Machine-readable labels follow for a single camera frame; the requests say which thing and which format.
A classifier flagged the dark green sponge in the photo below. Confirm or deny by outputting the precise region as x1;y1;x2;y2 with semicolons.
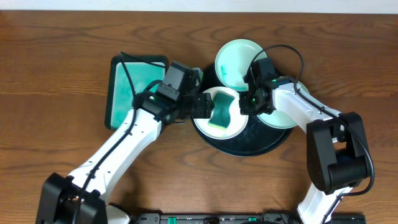
208;91;234;130

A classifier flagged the white plate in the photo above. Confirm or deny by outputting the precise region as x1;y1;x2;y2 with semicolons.
193;86;249;140

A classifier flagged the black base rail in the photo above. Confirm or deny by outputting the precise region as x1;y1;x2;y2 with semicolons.
133;212;367;224

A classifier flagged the rectangular dark green tray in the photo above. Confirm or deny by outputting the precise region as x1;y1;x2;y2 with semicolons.
104;55;169;130

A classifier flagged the mint green plate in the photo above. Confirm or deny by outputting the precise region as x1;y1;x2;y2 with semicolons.
257;81;310;129
215;39;262;91

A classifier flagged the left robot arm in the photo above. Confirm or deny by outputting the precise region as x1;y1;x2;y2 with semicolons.
35;63;213;224

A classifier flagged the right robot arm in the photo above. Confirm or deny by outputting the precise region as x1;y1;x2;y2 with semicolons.
239;58;375;223

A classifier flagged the round black tray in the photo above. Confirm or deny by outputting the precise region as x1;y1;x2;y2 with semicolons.
192;63;293;157

